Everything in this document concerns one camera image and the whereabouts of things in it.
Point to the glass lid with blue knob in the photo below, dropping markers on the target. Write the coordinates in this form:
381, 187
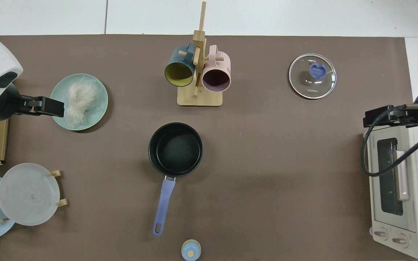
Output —
312, 77

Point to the small blue round thing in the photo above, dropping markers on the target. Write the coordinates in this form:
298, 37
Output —
191, 251

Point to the pink mug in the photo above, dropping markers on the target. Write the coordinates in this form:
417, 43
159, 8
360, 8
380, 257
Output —
216, 78

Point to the wooden plate rack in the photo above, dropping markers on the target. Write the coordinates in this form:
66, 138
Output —
61, 203

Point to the teal mug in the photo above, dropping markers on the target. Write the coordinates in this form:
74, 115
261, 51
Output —
178, 72

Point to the brown table cloth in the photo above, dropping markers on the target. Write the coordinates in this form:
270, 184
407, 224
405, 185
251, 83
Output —
267, 163

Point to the grey plate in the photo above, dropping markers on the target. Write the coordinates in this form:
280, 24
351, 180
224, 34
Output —
27, 194

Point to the white vermicelli bundle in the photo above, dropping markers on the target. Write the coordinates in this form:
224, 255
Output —
82, 99

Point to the wooden mug stand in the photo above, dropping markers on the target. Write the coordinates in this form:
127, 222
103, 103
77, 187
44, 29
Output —
200, 98

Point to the pale green plate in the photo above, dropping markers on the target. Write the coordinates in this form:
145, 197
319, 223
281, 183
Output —
98, 108

